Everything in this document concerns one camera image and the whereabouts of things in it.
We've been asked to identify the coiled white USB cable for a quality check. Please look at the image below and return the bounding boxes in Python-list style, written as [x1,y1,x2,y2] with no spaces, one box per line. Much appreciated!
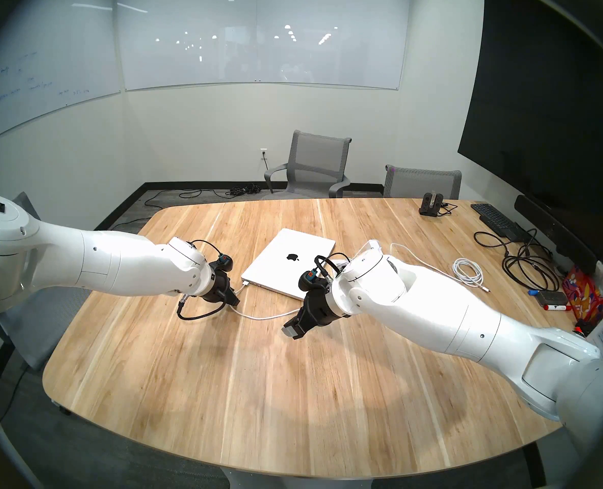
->
[389,243,492,293]

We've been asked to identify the grey mesh chair with armrests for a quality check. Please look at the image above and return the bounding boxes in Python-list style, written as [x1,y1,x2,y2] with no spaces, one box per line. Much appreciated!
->
[264,130,352,199]

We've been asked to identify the wide glass whiteboard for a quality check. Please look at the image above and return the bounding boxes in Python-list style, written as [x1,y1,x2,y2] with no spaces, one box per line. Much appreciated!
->
[115,0,412,91]

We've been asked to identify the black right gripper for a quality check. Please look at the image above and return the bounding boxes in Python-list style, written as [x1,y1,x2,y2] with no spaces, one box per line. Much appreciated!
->
[282,288,344,340]

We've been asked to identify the dark grey mesh office chair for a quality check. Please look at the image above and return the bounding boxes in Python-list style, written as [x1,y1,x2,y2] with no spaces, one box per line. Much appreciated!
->
[0,192,92,371]

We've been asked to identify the black keyboard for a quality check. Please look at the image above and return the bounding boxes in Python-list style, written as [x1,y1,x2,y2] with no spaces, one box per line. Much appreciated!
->
[471,203,521,239]

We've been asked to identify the thin black keyboard cable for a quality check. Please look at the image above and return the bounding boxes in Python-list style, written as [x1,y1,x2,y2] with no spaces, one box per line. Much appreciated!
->
[474,231,511,248]

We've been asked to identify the black video sound bar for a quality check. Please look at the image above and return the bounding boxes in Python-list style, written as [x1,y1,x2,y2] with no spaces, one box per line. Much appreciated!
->
[515,195,600,275]

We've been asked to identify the silver MacBook laptop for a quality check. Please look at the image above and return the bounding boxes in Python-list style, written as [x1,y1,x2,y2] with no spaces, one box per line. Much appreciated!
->
[241,228,336,301]

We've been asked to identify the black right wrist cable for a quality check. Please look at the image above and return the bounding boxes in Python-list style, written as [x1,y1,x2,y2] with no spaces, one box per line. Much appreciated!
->
[314,254,350,280]

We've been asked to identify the glass whiteboard with blue writing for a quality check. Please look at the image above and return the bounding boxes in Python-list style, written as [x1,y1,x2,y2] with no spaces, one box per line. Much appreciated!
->
[0,0,124,150]

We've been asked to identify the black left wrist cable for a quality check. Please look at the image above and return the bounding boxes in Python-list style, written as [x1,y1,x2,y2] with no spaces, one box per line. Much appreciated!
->
[177,239,227,321]

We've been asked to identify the black controller charging dock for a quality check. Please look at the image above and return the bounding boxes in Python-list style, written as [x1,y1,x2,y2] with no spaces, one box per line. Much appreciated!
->
[419,193,444,217]

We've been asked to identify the large black wall screen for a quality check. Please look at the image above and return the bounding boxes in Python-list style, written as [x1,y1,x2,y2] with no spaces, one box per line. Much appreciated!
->
[457,0,603,285]

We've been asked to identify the thick black cable tangle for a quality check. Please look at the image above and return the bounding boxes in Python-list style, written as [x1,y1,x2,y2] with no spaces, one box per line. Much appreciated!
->
[503,230,561,291]

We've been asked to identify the white MagSafe charging cable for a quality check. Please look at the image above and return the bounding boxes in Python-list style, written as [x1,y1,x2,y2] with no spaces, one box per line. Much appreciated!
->
[232,240,371,321]

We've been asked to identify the thin black floor cable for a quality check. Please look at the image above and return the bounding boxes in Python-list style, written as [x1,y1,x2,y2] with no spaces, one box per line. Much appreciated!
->
[145,187,226,208]

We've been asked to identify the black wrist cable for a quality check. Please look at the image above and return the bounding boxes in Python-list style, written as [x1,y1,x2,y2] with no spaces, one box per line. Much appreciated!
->
[177,239,227,321]
[314,254,350,280]

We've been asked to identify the grey mesh chair backrest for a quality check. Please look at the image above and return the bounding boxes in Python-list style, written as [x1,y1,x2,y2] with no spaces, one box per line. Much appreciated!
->
[383,165,462,200]

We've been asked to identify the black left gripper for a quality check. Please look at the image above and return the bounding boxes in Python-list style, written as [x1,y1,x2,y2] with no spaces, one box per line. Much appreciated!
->
[201,267,241,308]

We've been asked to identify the colourful snack bag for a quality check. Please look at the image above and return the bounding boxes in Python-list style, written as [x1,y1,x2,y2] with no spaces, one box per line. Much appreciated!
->
[561,266,603,325]

